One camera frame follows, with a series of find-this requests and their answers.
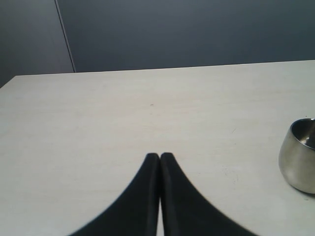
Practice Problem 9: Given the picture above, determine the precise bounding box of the stainless steel cup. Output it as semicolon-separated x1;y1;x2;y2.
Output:
279;118;315;194

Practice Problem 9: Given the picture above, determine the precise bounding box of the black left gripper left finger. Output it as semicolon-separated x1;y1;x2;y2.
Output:
72;153;160;236

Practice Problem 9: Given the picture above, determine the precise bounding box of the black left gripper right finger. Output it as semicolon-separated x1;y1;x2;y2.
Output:
160;152;255;236

